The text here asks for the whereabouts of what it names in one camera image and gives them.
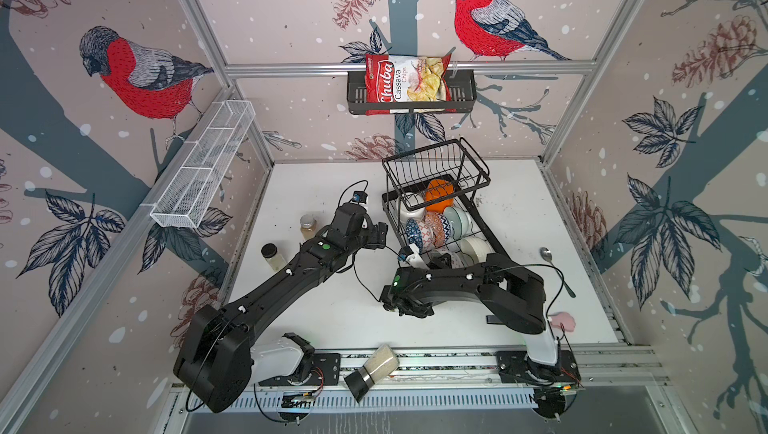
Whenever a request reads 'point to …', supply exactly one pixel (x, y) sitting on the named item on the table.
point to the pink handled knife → (563, 320)
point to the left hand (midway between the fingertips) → (375, 225)
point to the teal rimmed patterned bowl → (414, 232)
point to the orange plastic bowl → (439, 195)
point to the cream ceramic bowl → (476, 249)
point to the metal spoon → (546, 254)
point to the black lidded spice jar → (274, 259)
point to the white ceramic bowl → (417, 214)
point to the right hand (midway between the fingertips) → (444, 268)
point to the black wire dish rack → (406, 176)
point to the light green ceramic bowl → (459, 221)
